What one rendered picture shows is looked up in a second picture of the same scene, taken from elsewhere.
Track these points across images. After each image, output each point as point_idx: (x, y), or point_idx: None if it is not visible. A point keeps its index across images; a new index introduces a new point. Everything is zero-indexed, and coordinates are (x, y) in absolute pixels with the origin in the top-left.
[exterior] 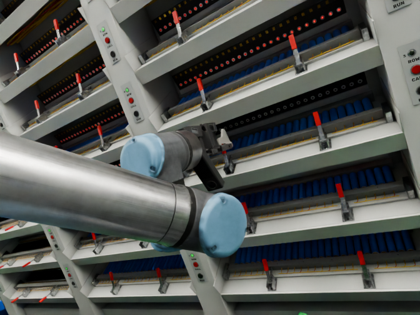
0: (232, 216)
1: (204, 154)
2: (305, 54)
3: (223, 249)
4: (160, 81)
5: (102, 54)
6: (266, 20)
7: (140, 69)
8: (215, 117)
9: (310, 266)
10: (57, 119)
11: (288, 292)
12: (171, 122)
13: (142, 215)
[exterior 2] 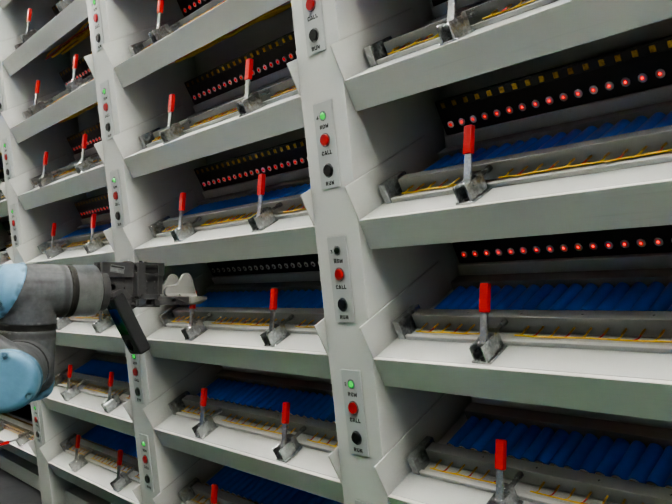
0: (11, 375)
1: (120, 302)
2: (286, 202)
3: None
4: (176, 173)
5: (101, 123)
6: (238, 146)
7: (128, 157)
8: (185, 254)
9: None
10: (55, 188)
11: None
12: (153, 241)
13: None
